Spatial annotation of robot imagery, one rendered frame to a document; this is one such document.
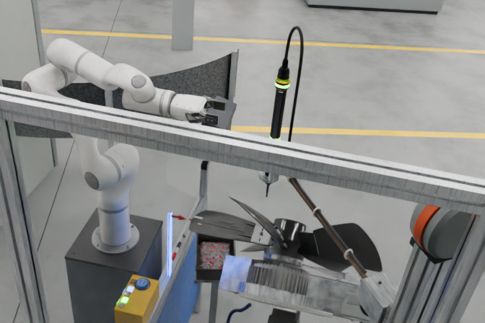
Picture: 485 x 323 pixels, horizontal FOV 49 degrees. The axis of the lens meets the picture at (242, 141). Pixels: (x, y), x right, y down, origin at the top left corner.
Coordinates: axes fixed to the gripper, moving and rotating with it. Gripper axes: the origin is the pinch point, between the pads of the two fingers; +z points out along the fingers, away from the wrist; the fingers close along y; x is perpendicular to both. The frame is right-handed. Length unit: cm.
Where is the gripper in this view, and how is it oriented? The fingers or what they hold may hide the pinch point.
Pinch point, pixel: (219, 112)
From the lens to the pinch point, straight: 170.4
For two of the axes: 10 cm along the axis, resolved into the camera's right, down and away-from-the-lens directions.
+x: 0.8, -8.4, -5.4
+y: -2.1, 5.2, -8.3
